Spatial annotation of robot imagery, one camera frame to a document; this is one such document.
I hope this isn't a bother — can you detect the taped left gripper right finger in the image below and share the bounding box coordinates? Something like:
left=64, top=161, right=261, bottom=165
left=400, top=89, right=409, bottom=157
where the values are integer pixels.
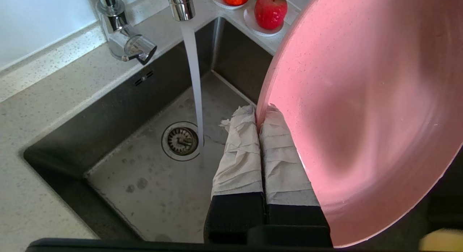
left=259, top=104, right=332, bottom=247

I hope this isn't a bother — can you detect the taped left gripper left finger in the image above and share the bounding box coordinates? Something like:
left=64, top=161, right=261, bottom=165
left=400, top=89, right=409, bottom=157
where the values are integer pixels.
left=204, top=105, right=267, bottom=244

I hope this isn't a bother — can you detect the pink plate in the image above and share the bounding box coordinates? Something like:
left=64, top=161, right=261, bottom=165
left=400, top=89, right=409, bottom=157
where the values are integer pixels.
left=256, top=0, right=463, bottom=248

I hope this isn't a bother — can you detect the chrome faucet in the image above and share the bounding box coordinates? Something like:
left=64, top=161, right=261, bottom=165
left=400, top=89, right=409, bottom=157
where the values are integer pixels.
left=95, top=0, right=196, bottom=66

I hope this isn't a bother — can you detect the yellow green sponge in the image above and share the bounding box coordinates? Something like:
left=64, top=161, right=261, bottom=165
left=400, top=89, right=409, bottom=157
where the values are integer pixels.
left=419, top=228, right=463, bottom=252

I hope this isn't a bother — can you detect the stainless steel sink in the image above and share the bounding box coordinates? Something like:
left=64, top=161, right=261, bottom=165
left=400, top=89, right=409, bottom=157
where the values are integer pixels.
left=22, top=16, right=275, bottom=243

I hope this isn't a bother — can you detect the round metal drain strainer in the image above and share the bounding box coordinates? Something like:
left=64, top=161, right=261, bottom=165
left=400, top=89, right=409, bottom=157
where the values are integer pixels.
left=161, top=121, right=204, bottom=162

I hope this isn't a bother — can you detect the running water stream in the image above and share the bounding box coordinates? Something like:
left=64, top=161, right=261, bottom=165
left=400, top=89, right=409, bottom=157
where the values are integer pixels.
left=180, top=20, right=205, bottom=160

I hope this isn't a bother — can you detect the red apple on dish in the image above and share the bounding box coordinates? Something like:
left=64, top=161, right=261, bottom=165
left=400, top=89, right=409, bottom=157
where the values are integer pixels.
left=243, top=6, right=290, bottom=38

